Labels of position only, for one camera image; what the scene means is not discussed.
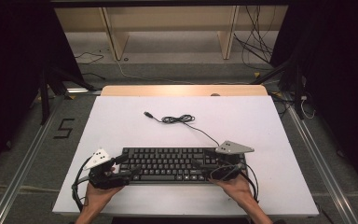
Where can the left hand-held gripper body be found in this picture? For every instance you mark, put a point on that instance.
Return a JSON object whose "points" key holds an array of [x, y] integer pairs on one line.
{"points": [[102, 168]]}

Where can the black computer keyboard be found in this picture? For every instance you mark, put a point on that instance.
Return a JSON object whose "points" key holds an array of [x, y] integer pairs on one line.
{"points": [[167, 165]]}

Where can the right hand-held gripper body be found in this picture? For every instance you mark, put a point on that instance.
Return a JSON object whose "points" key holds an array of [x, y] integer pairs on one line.
{"points": [[230, 155]]}

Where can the black metal stand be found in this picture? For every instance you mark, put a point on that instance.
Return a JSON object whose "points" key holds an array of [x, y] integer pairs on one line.
{"points": [[296, 90], [45, 93]]}

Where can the person's right hand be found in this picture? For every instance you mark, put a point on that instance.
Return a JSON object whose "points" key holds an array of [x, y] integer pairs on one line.
{"points": [[236, 189]]}

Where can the wooden shelf unit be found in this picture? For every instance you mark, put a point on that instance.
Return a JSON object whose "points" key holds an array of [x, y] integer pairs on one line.
{"points": [[167, 18]]}

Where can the aluminium floor rail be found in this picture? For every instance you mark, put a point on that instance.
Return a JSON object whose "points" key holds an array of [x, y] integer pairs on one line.
{"points": [[21, 168], [323, 168]]}

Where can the dark curtain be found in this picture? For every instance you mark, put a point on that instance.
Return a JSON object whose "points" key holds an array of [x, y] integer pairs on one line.
{"points": [[9, 62], [345, 77]]}

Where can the wooden table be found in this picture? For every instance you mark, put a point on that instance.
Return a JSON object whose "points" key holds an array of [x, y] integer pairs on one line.
{"points": [[183, 90]]}

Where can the white table board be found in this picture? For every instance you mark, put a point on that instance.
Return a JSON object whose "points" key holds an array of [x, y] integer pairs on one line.
{"points": [[183, 130]]}

